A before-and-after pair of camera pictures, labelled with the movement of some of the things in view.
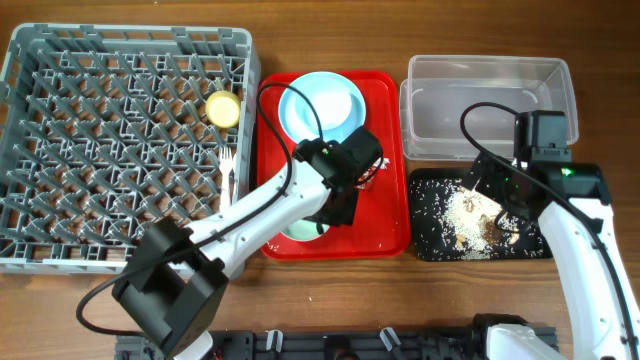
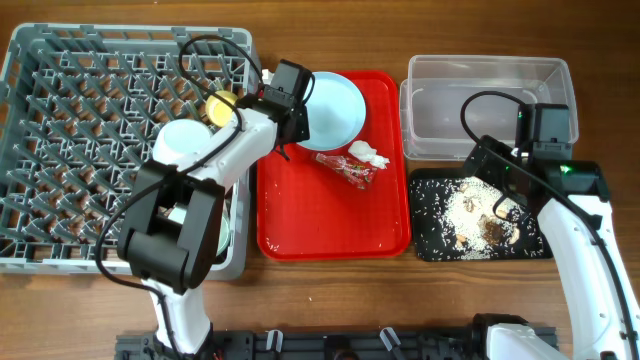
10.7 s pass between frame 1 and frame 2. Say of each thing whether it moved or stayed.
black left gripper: moved
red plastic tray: stayed
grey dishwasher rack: stayed
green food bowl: moved
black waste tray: stayed
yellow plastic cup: stayed
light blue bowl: moved
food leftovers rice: stayed
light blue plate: stayed
